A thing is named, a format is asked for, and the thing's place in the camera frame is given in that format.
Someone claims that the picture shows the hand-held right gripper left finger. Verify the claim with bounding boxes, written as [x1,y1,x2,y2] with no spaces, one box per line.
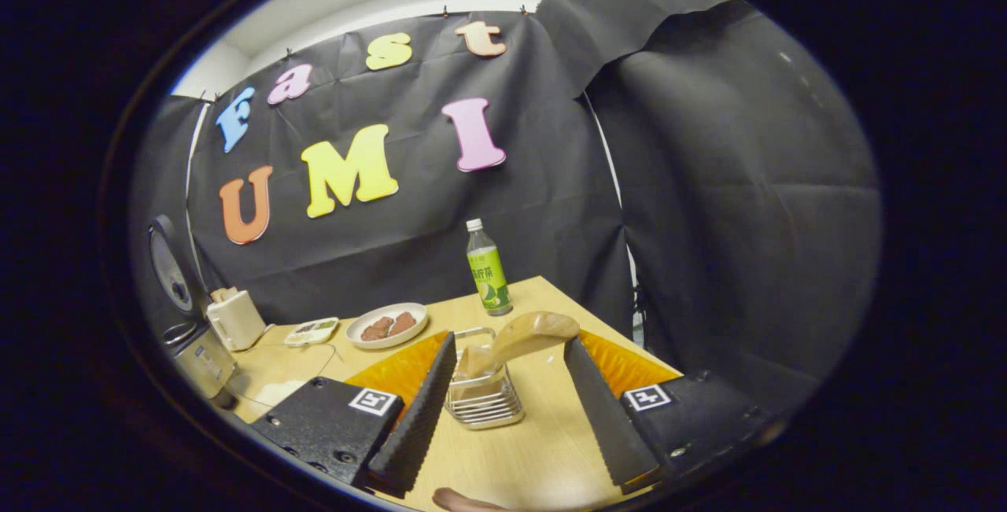
[252,330,458,499]

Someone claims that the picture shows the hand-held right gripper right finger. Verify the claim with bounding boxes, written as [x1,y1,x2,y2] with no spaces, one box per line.
[563,330,788,495]

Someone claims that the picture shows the clear wire chopstick holder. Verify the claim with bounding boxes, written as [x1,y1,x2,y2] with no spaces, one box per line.
[445,327,526,429]

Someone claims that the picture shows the wooden spoon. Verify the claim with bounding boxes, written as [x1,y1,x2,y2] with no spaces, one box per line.
[456,311,581,381]

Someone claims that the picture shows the black silver rice cooker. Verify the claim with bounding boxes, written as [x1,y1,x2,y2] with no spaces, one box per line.
[146,215,238,411]

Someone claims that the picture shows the white round plate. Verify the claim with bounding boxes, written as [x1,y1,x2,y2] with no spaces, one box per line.
[346,303,429,350]

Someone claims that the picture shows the white divided bean dish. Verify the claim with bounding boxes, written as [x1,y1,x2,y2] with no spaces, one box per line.
[284,317,340,347]

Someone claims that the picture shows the green tea bottle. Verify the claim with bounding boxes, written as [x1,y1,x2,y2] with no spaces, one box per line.
[466,219,514,317]

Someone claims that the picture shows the white toaster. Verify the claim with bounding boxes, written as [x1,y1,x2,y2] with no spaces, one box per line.
[206,287,267,352]

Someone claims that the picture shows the black backdrop cloth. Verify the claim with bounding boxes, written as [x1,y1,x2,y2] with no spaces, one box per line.
[130,0,882,411]

